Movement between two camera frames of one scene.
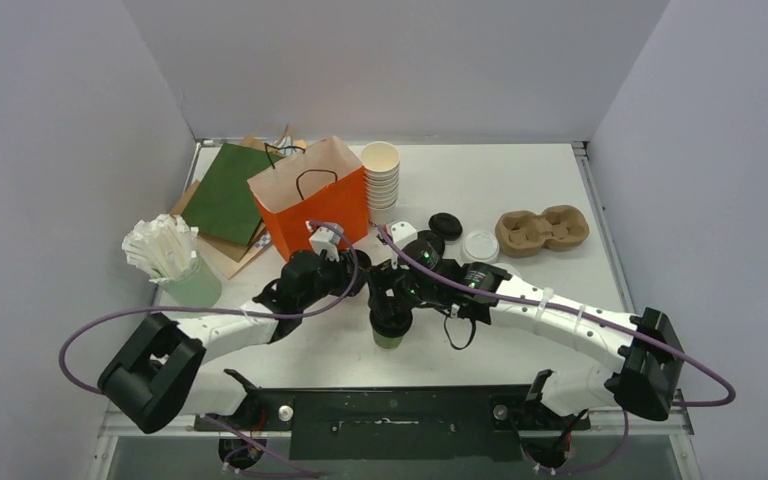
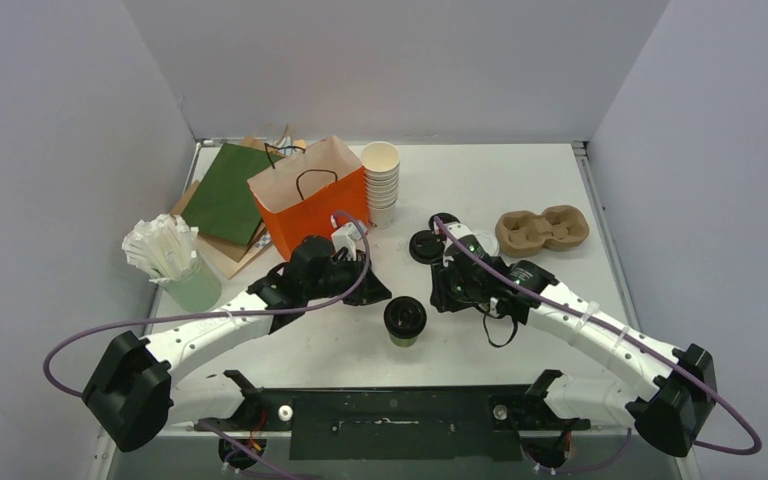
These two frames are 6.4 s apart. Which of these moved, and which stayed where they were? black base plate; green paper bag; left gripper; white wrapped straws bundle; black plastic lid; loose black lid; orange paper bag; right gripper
Moved: right gripper; black plastic lid
Stayed: black base plate; orange paper bag; left gripper; green paper bag; loose black lid; white wrapped straws bundle
